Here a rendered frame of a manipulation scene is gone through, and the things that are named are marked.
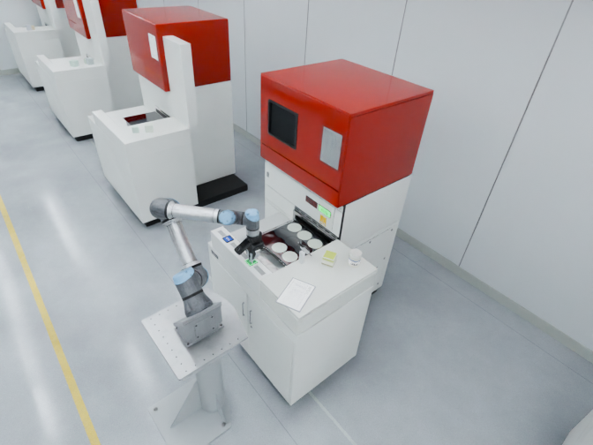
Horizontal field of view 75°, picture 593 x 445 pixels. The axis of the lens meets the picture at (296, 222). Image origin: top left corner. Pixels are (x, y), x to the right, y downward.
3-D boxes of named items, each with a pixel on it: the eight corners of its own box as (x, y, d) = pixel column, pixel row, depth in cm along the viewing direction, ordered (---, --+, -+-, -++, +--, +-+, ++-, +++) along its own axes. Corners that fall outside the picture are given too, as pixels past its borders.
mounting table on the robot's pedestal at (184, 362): (182, 394, 192) (178, 380, 184) (145, 335, 218) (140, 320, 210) (256, 346, 216) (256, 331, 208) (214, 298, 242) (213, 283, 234)
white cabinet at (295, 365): (276, 285, 348) (280, 212, 298) (355, 361, 290) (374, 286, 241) (213, 320, 313) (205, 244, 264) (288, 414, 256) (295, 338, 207)
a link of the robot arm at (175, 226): (185, 295, 211) (147, 202, 211) (195, 289, 225) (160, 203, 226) (205, 286, 209) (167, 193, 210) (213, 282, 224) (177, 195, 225)
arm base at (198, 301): (187, 318, 194) (178, 300, 194) (185, 316, 208) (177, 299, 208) (214, 304, 199) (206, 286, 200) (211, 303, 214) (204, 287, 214)
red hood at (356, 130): (333, 132, 322) (341, 58, 286) (412, 174, 274) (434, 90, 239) (259, 156, 282) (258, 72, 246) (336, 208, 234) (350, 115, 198)
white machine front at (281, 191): (266, 199, 311) (267, 154, 287) (338, 253, 263) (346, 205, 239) (264, 199, 309) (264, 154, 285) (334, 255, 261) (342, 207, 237)
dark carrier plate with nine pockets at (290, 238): (296, 220, 278) (296, 219, 278) (328, 245, 258) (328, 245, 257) (256, 237, 260) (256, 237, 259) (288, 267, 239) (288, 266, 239)
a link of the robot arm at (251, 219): (245, 206, 213) (260, 208, 213) (246, 222, 220) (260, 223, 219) (242, 214, 207) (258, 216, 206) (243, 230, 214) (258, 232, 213)
